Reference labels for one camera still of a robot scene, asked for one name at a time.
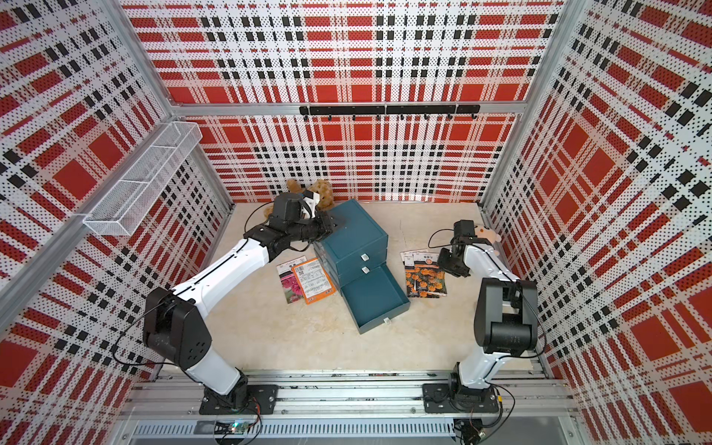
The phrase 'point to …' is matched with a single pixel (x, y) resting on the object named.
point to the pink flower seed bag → (290, 285)
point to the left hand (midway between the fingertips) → (346, 222)
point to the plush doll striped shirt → (489, 235)
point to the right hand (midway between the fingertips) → (448, 265)
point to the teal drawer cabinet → (354, 259)
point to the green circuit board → (237, 427)
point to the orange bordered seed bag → (313, 280)
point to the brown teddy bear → (323, 187)
